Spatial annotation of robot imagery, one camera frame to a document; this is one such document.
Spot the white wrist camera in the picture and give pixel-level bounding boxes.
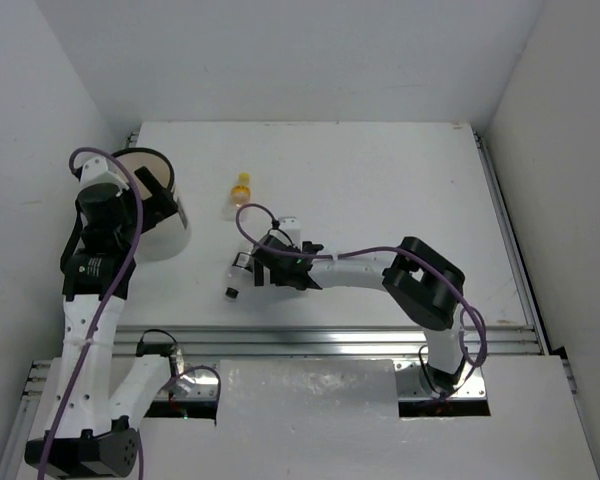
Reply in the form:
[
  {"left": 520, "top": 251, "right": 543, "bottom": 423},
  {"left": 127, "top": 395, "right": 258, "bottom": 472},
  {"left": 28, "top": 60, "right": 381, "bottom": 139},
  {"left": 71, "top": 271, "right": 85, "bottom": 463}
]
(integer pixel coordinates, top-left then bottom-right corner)
[
  {"left": 272, "top": 216, "right": 301, "bottom": 248},
  {"left": 79, "top": 155, "right": 128, "bottom": 191}
]

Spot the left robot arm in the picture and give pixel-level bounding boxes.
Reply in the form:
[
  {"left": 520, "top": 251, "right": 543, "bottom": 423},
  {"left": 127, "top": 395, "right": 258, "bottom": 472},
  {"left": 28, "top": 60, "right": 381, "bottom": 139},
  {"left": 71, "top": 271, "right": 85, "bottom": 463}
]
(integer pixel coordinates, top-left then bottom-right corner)
[{"left": 24, "top": 166, "right": 179, "bottom": 479}]

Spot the aluminium left side rail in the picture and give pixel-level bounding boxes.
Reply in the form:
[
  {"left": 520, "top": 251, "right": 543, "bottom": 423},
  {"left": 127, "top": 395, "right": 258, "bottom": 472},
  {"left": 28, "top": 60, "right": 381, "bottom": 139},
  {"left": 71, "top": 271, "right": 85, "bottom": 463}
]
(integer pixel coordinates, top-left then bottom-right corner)
[{"left": 0, "top": 360, "right": 51, "bottom": 480}]

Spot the white bin with black rim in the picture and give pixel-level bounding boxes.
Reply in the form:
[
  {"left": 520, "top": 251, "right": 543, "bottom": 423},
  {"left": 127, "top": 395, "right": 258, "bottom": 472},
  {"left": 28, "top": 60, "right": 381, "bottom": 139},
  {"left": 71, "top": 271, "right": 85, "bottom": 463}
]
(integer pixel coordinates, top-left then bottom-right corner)
[{"left": 113, "top": 147, "right": 191, "bottom": 263}]

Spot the aluminium rail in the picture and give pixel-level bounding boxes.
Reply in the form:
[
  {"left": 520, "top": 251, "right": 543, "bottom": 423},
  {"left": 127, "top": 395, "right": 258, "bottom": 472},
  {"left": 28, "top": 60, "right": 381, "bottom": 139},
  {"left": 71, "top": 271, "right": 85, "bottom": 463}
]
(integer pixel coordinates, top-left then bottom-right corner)
[
  {"left": 113, "top": 326, "right": 542, "bottom": 358},
  {"left": 0, "top": 360, "right": 51, "bottom": 480},
  {"left": 473, "top": 130, "right": 551, "bottom": 355}
]

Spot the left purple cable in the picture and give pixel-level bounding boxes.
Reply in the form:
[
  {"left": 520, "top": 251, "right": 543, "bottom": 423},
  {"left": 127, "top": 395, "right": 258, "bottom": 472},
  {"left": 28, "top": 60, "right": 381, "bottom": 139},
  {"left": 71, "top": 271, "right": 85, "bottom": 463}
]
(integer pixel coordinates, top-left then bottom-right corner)
[{"left": 35, "top": 147, "right": 221, "bottom": 480}]

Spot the aluminium front rail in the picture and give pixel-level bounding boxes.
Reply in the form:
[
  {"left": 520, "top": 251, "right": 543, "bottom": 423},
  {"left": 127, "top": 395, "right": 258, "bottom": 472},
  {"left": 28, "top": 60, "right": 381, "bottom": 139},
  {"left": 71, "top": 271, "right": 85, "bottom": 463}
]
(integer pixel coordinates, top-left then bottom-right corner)
[{"left": 113, "top": 326, "right": 542, "bottom": 358}]

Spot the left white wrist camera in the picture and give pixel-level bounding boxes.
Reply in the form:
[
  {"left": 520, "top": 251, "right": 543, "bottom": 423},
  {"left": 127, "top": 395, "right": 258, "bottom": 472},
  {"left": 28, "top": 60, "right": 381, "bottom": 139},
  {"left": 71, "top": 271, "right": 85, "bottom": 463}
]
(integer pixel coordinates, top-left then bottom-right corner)
[{"left": 79, "top": 155, "right": 128, "bottom": 191}]

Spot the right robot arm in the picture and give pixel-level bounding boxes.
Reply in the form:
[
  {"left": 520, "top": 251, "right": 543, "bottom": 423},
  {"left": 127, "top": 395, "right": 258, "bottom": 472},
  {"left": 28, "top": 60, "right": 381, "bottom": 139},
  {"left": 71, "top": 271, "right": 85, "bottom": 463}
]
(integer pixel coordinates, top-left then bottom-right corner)
[{"left": 251, "top": 234, "right": 465, "bottom": 393}]

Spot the purple cable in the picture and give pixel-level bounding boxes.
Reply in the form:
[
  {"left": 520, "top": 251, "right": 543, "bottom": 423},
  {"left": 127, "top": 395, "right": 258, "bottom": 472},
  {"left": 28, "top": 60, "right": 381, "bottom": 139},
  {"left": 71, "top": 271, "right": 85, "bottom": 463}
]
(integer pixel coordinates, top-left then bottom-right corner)
[
  {"left": 235, "top": 203, "right": 486, "bottom": 401},
  {"left": 35, "top": 147, "right": 221, "bottom": 480}
]

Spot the clear bottle black label front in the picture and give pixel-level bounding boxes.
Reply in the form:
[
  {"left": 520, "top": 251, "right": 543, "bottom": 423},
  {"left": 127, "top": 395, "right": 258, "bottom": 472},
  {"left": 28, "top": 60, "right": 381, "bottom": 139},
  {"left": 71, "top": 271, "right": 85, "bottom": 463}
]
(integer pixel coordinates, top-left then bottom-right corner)
[{"left": 224, "top": 251, "right": 253, "bottom": 300}]

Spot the right black base cable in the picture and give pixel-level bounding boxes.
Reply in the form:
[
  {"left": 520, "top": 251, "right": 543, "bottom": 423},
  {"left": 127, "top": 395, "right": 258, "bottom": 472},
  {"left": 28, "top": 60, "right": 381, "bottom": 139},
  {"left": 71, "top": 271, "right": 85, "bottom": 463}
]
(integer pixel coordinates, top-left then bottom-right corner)
[{"left": 417, "top": 344, "right": 456, "bottom": 399}]

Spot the left black base cable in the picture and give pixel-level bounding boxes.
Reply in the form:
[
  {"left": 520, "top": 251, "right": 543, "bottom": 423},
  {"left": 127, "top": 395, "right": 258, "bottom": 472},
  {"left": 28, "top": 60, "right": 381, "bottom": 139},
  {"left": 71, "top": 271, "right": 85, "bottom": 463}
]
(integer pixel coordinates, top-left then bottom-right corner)
[{"left": 135, "top": 328, "right": 186, "bottom": 371}]

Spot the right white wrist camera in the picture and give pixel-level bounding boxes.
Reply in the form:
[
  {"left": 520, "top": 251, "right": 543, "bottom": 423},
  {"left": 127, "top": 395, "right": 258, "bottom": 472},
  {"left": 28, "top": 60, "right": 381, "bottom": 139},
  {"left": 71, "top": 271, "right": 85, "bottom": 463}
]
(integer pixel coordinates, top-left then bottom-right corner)
[{"left": 272, "top": 216, "right": 301, "bottom": 248}]

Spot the black base cable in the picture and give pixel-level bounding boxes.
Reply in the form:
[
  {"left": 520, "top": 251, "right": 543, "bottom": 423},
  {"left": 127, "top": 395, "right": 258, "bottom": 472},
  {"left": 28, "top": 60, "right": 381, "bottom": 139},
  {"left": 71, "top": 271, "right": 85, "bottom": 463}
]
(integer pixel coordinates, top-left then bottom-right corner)
[
  {"left": 135, "top": 328, "right": 186, "bottom": 371},
  {"left": 417, "top": 344, "right": 456, "bottom": 399}
]

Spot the clear bottle yellow label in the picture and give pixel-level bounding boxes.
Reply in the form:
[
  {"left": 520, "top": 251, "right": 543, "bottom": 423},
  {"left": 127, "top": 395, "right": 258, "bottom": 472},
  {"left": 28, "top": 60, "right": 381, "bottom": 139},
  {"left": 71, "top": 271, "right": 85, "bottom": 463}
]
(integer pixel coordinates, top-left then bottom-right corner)
[{"left": 222, "top": 172, "right": 251, "bottom": 221}]

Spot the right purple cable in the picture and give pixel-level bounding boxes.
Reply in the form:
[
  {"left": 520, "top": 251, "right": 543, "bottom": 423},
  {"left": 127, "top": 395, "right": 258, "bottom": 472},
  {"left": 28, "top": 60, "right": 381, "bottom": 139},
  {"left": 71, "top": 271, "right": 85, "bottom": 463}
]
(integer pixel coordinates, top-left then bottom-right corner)
[{"left": 235, "top": 203, "right": 486, "bottom": 401}]

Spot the aluminium right side rail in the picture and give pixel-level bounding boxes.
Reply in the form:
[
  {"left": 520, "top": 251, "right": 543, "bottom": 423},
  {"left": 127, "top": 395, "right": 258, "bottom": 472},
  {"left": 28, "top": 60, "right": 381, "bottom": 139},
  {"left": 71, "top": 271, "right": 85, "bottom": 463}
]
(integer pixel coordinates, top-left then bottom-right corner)
[{"left": 473, "top": 130, "right": 551, "bottom": 355}]

